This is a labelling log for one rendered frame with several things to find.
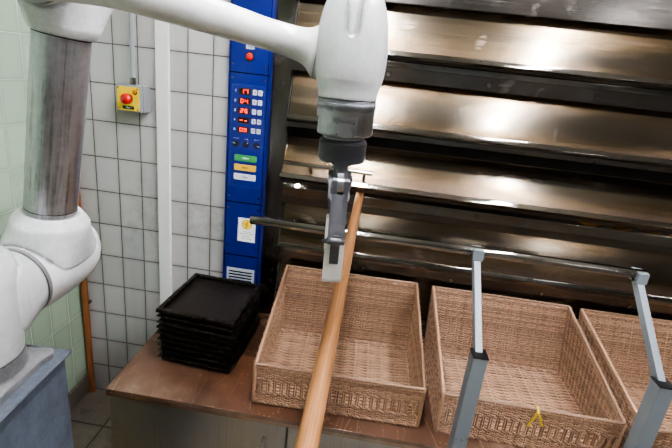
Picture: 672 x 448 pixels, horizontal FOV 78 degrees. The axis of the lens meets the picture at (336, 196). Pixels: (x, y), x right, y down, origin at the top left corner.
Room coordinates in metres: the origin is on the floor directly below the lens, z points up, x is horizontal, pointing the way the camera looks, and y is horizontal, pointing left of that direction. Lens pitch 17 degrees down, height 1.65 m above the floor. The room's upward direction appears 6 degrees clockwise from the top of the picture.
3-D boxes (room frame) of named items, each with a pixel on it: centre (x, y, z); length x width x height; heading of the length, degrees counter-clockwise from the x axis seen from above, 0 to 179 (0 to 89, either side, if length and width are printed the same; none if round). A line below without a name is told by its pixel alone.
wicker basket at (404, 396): (1.31, -0.09, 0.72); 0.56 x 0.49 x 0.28; 87
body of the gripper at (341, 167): (0.65, 0.00, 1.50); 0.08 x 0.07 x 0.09; 2
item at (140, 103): (1.60, 0.82, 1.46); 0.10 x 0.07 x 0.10; 86
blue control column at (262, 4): (2.54, 0.30, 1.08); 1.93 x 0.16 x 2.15; 176
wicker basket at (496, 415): (1.26, -0.69, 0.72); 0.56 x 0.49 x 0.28; 86
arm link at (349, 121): (0.65, 0.00, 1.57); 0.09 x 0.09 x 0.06
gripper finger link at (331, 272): (0.59, -0.01, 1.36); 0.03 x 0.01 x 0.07; 92
